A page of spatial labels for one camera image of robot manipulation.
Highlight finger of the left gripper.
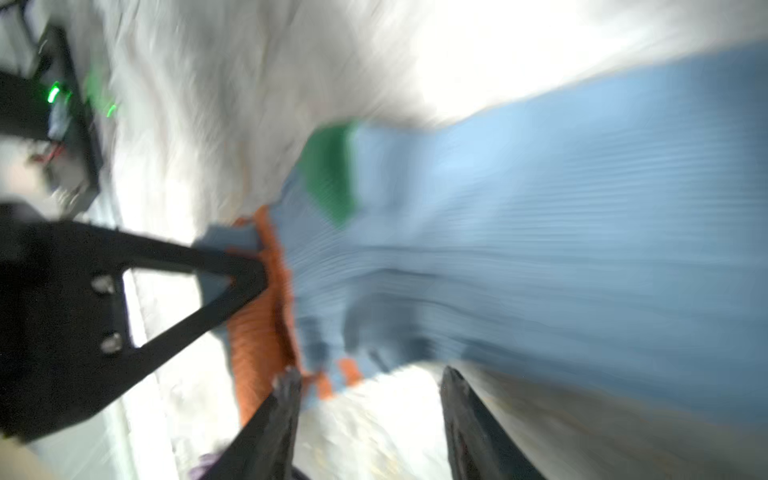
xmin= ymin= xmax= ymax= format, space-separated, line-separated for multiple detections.
xmin=1 ymin=203 xmax=267 ymax=441

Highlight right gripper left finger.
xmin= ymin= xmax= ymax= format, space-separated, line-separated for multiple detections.
xmin=202 ymin=368 xmax=303 ymax=480

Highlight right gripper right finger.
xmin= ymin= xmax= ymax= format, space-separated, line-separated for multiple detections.
xmin=440 ymin=366 xmax=543 ymax=480

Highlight blue orange striped sock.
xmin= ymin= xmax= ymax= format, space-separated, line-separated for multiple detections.
xmin=196 ymin=41 xmax=767 ymax=424

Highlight purple striped sock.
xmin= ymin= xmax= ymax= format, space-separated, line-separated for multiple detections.
xmin=189 ymin=452 xmax=222 ymax=480

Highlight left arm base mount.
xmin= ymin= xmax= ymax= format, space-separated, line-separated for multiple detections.
xmin=1 ymin=23 xmax=104 ymax=219

